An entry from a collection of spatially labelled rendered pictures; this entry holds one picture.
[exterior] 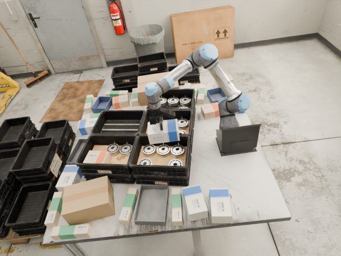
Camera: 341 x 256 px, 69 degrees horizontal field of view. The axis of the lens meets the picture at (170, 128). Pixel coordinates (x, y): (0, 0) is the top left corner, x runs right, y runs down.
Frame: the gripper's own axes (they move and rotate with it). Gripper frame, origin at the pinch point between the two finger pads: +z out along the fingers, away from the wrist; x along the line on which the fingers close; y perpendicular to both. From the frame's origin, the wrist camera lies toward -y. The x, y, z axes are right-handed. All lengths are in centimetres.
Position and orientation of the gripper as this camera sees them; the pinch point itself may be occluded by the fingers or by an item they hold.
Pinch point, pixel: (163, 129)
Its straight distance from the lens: 165.7
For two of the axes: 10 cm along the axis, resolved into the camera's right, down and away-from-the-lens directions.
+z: 1.3, 7.3, 6.8
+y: -9.9, 1.3, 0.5
